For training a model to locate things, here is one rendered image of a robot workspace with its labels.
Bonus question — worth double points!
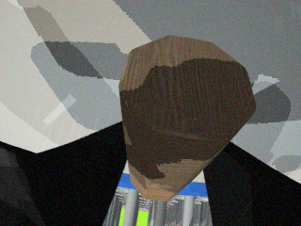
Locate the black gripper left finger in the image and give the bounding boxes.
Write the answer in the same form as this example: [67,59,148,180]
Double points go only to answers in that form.
[0,121,127,226]

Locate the blue curved strip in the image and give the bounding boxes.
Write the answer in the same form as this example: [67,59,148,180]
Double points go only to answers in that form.
[118,173,208,197]

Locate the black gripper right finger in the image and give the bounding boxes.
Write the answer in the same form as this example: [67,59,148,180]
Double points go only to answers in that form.
[203,142,301,226]

